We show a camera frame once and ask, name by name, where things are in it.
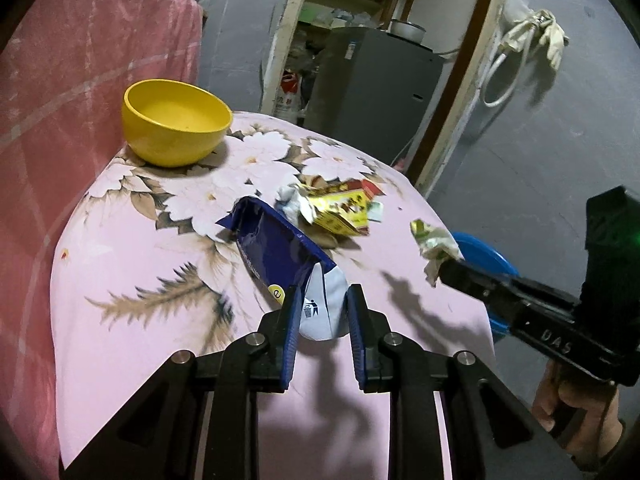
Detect pink checked towel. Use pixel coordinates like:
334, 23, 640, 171
1, 0, 202, 479

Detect blue white carton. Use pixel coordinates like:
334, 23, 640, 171
217, 196, 348, 341

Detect yellow snack wrapper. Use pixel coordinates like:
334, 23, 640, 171
299, 188, 371, 237

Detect red snack wrapper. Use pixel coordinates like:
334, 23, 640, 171
346, 179, 384, 200

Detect person right hand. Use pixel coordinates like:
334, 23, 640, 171
530, 358, 626, 461

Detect red white rice bag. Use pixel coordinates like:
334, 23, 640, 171
274, 70, 302, 124

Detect green white wrapper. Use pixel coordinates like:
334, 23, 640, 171
410, 219, 463, 287

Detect metal pot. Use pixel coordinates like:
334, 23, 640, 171
388, 18, 425, 44

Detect white rubber gloves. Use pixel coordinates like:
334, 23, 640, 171
500, 9, 570, 72

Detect yellow plastic bowl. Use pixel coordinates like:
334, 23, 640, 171
122, 79, 233, 168

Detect grey refrigerator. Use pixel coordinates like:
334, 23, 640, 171
304, 27, 444, 165

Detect blue plastic bucket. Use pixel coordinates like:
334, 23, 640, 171
451, 232, 518, 344

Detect pink floral table cloth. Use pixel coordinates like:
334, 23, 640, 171
51, 113, 495, 464

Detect white hose loop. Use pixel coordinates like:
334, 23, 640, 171
479, 29, 534, 110

